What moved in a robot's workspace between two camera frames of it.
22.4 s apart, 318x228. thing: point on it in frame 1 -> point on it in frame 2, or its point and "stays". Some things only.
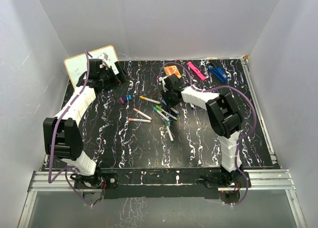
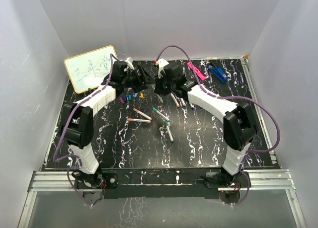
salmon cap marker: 139,120 stays
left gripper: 120,78 -> 143,81
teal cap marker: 161,114 stays
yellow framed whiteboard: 76,65 stays
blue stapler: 218,72 stays
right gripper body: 170,99 -> 165,87
